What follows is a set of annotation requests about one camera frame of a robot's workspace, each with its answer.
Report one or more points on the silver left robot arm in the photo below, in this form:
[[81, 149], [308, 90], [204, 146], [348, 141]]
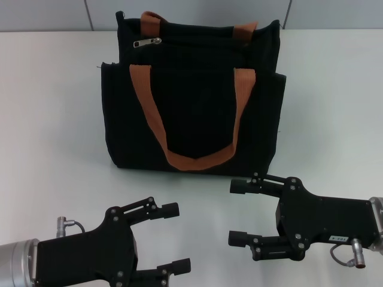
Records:
[[15, 263]]

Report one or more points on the silver zipper pull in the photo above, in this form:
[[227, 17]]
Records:
[[146, 42]]

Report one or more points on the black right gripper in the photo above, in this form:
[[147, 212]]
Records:
[[323, 224]]

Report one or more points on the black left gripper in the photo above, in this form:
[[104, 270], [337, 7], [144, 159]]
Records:
[[89, 257]]

